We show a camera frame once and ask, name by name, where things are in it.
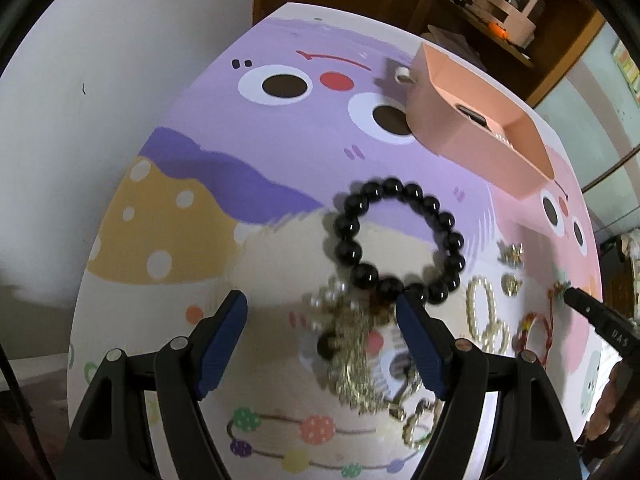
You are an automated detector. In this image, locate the pearl necklace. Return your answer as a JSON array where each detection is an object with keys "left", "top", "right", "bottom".
[{"left": 466, "top": 275, "right": 512, "bottom": 358}]

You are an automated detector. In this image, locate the pale sliding door wardrobe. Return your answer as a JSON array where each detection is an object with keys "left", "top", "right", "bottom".
[{"left": 532, "top": 20, "right": 640, "bottom": 241}]

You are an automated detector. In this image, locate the cartoon printed table mat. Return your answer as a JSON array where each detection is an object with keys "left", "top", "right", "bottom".
[{"left": 67, "top": 2, "right": 603, "bottom": 480}]

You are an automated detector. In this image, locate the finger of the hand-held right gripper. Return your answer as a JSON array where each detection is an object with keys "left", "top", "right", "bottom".
[{"left": 564, "top": 287, "right": 608, "bottom": 328}]

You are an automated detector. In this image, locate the red string bracelet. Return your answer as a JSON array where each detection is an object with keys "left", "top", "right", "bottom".
[{"left": 517, "top": 312, "right": 553, "bottom": 366}]

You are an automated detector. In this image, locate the person's right hand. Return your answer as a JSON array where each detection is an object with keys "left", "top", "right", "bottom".
[{"left": 586, "top": 360, "right": 626, "bottom": 443}]

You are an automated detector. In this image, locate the pink desk organizer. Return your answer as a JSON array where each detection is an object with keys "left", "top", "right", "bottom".
[{"left": 467, "top": 0, "right": 546, "bottom": 46}]

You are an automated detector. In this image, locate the small pearl bracelet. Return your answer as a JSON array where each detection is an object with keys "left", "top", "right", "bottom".
[{"left": 307, "top": 280, "right": 351, "bottom": 333}]

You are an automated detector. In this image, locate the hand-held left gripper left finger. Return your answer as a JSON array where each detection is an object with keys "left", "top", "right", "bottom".
[{"left": 64, "top": 289, "right": 249, "bottom": 480}]

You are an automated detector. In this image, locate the gold chain necklace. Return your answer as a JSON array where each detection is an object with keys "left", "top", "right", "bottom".
[{"left": 327, "top": 305, "right": 396, "bottom": 413}]

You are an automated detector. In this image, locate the black bead bracelet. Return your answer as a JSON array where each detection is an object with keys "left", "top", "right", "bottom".
[{"left": 332, "top": 177, "right": 467, "bottom": 306}]

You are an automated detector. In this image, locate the gold link bracelet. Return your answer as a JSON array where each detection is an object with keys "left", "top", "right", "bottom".
[{"left": 400, "top": 397, "right": 443, "bottom": 450}]

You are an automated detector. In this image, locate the cardboard stack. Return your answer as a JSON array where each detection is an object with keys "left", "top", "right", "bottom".
[{"left": 422, "top": 25, "right": 466, "bottom": 48}]

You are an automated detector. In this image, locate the dark wooden furniture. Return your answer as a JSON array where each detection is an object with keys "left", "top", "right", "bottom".
[{"left": 597, "top": 230, "right": 640, "bottom": 321}]

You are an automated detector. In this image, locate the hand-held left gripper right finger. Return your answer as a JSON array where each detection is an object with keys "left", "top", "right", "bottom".
[{"left": 396, "top": 291, "right": 583, "bottom": 480}]

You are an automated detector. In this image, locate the wall poster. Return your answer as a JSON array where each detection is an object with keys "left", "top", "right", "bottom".
[{"left": 611, "top": 40, "right": 640, "bottom": 106}]

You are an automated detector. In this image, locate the pink plastic tray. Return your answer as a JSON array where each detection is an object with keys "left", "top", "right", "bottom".
[{"left": 404, "top": 41, "right": 556, "bottom": 201}]

